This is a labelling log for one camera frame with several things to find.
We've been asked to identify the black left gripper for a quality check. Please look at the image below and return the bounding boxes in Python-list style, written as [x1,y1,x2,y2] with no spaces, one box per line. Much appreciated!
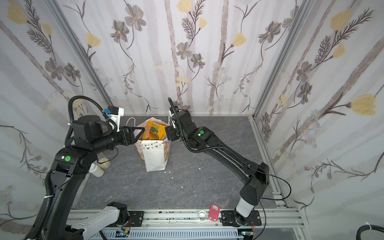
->
[90,123,147,154]

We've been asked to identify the yellow snack box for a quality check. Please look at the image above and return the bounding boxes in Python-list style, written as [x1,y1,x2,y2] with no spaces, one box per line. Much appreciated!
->
[142,121,166,141]

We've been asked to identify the white paper gift bag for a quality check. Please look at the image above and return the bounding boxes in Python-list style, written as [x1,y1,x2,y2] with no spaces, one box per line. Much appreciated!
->
[135,117,171,172]

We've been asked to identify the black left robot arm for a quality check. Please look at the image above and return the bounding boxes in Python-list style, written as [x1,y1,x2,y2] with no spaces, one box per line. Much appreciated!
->
[25,115,145,240]

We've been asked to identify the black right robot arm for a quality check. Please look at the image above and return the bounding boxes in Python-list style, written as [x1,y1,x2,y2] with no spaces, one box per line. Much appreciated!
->
[166,109,270,227]

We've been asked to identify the round beige floor disc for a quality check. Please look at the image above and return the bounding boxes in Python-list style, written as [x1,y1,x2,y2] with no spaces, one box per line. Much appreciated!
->
[96,153,111,170]

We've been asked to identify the white plastic bottle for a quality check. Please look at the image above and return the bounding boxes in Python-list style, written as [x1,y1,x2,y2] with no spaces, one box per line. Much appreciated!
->
[89,163,104,178]

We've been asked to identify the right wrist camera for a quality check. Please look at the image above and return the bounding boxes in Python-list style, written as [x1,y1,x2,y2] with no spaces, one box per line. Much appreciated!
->
[169,108,177,129]

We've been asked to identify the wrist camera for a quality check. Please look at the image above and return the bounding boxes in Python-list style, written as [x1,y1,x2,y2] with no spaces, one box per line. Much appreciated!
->
[169,108,177,129]
[104,106,125,132]

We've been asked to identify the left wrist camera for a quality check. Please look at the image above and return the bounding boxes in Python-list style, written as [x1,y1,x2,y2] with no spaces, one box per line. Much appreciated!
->
[104,106,125,132]

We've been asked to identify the white round knob on rail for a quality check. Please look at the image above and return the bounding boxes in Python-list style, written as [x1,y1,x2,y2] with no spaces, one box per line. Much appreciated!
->
[198,210,208,222]

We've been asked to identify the pink tag on rail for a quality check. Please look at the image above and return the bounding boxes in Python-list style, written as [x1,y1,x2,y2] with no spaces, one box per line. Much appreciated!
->
[208,204,221,222]

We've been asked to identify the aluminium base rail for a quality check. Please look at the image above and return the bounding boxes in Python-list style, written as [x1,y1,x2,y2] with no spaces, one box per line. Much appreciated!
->
[56,207,307,240]

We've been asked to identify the black cable bottom right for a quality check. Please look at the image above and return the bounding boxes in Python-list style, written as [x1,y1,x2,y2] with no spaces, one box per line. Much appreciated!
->
[355,222,384,240]

